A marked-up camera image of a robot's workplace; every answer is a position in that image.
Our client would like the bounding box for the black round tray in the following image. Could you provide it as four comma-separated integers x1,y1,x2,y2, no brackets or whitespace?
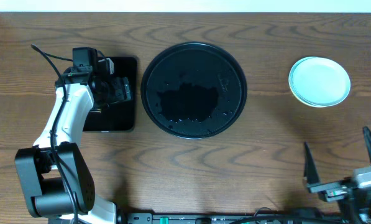
140,42,247,139

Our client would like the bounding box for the black rectangular tray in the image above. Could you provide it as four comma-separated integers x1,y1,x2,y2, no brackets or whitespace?
83,57,137,132

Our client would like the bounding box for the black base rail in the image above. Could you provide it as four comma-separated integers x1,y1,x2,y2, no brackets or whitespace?
127,213,349,224

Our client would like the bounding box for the light blue plate top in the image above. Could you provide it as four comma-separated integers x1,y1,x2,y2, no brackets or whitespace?
293,57,351,104

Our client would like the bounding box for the light blue plate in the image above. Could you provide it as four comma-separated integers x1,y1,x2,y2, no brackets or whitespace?
288,56,314,107
293,57,351,104

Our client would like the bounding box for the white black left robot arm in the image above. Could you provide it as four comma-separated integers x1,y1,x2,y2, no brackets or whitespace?
14,66,133,223

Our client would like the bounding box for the yellow plate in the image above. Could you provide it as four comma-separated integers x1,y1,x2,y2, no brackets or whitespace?
290,86,337,108

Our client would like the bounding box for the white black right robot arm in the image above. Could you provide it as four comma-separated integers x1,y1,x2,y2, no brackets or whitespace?
304,126,371,223

